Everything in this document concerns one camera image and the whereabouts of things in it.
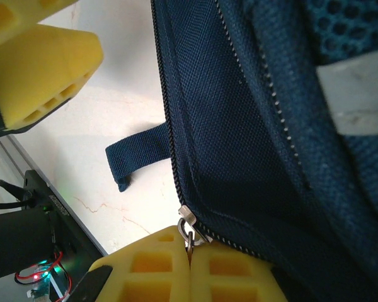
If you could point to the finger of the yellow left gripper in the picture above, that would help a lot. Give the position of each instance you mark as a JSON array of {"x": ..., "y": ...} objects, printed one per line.
[
  {"x": 47, "y": 69},
  {"x": 19, "y": 15}
]

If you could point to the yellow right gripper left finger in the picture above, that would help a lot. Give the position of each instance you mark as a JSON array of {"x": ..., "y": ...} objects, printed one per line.
[{"x": 145, "y": 270}]

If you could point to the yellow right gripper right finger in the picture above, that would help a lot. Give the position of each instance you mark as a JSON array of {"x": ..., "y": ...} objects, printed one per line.
[{"x": 233, "y": 277}]

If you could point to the navy blue backpack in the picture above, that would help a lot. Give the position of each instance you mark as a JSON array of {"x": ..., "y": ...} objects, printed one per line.
[{"x": 239, "y": 141}]

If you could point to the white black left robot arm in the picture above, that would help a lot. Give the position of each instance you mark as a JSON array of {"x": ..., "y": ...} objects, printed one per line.
[{"x": 15, "y": 242}]

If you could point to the aluminium mounting rail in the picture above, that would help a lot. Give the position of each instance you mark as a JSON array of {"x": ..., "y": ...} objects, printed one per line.
[{"x": 6, "y": 157}]

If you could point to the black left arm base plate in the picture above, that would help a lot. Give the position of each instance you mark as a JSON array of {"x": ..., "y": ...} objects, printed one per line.
[{"x": 66, "y": 220}]

